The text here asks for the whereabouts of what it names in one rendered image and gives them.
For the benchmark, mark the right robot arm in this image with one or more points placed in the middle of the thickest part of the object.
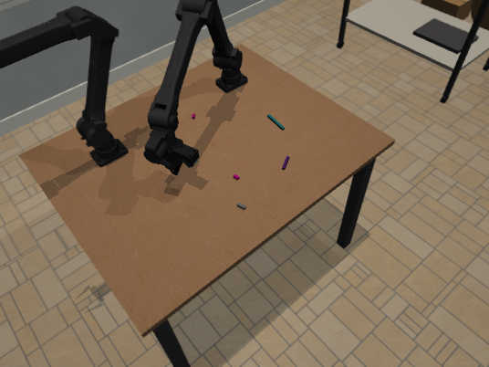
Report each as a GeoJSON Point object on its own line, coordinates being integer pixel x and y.
{"type": "Point", "coordinates": [102, 36]}

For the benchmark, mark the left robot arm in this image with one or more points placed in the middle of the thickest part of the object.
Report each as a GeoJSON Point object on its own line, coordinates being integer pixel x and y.
{"type": "Point", "coordinates": [168, 95]}

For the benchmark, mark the turquoise rod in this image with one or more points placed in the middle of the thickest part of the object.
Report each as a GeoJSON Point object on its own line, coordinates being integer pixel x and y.
{"type": "Point", "coordinates": [275, 122]}

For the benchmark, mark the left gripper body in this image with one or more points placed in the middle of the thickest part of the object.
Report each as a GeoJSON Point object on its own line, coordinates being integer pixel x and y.
{"type": "Point", "coordinates": [169, 165]}

